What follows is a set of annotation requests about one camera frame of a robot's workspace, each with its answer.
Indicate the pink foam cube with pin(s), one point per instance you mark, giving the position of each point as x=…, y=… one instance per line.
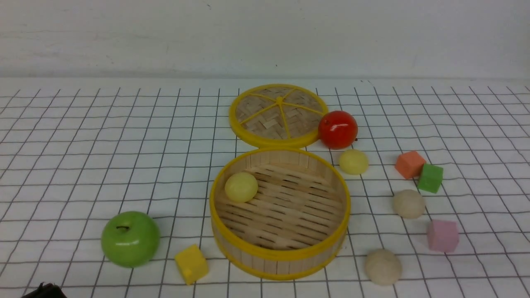
x=442, y=235

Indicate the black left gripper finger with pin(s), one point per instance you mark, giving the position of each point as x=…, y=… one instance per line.
x=44, y=290

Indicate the bamboo steamer tray yellow rim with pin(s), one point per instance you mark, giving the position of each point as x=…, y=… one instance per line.
x=296, y=223

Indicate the white grid tablecloth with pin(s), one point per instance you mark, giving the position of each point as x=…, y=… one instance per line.
x=77, y=152

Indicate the green apple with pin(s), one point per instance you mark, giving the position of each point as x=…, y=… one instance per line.
x=130, y=239

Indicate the orange foam cube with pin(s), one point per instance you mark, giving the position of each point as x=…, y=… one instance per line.
x=410, y=164

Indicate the woven bamboo steamer lid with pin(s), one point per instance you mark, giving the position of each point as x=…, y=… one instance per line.
x=277, y=115

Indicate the yellow bun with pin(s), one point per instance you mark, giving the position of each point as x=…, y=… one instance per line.
x=241, y=187
x=353, y=162

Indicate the red tomato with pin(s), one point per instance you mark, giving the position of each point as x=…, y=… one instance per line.
x=338, y=130

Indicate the green foam cube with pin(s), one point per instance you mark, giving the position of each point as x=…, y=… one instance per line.
x=430, y=178

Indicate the yellow foam cube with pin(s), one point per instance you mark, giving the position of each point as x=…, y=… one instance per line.
x=191, y=264

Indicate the beige bun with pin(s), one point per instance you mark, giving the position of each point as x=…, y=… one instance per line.
x=382, y=267
x=409, y=204

